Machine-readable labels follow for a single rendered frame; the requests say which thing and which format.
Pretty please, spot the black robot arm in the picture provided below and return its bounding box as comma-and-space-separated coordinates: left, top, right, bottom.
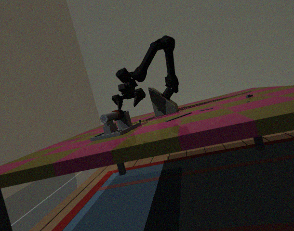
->
116, 35, 179, 100

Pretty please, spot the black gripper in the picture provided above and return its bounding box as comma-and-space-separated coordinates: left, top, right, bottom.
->
112, 85, 146, 109

